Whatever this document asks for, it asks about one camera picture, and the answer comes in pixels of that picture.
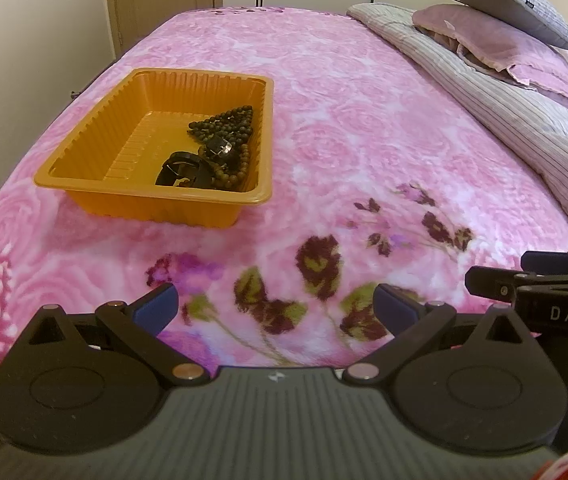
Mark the pink pillow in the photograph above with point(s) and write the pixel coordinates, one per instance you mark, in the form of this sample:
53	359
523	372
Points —
489	40

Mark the black oval pendant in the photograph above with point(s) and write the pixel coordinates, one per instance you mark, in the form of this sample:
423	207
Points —
219	146

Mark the black hair clip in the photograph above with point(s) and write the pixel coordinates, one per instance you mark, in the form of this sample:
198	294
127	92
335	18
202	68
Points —
183	157

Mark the orange plastic tray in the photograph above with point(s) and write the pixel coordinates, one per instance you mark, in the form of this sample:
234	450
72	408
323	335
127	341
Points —
128	125

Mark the tan wooden door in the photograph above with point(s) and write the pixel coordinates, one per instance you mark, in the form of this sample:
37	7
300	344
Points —
163	0

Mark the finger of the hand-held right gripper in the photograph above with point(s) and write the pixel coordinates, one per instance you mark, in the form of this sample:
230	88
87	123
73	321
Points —
494	282
554	262

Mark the pink floral blanket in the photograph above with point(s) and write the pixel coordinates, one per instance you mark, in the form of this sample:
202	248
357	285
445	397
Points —
364	110

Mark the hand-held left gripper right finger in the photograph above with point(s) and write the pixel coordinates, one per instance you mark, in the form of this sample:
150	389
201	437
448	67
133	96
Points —
394	306

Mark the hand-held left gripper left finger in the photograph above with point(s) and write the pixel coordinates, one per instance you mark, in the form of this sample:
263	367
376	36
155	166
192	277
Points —
156	307

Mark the grey striped quilt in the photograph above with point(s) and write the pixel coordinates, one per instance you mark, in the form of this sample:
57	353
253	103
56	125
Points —
489	90

